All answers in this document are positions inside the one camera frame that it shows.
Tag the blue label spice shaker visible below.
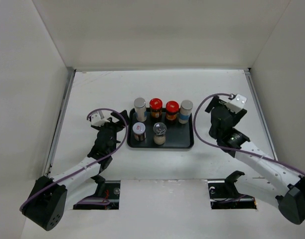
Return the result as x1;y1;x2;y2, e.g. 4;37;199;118
178;100;193;124

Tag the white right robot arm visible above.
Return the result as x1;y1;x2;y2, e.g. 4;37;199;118
205;94;305;225

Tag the red lid sauce jar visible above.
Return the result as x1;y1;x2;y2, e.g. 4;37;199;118
165;101;179;124

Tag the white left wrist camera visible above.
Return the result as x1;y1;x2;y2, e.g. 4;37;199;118
89;111;109;127

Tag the silver lid blue shaker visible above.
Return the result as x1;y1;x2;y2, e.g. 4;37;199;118
134;98;147;122

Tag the clear lid salt grinder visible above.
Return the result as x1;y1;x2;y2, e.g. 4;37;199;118
153;122;167;145

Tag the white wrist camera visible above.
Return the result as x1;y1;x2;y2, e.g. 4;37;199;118
89;111;109;127
225;94;247;113

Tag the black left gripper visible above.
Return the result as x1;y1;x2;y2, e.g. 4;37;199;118
95;110;129;139

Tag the purple cable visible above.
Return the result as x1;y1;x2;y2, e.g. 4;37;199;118
192;93;305;178
19;108;130;210

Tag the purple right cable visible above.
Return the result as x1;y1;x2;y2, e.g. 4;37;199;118
192;93;305;178

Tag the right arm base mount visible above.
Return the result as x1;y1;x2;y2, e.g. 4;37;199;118
207;171;257;210

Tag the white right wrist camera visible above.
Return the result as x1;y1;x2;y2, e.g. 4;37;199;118
225;94;247;113

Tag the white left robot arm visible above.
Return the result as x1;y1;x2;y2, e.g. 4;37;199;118
19;108;130;231

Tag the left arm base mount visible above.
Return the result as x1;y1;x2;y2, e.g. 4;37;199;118
73;175;121;210

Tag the red lid chili jar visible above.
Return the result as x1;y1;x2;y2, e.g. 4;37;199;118
150;98;163;122

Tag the black rectangular tray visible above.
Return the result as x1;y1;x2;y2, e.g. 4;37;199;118
127;108;194;149

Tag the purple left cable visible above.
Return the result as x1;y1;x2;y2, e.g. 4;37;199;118
19;108;130;210

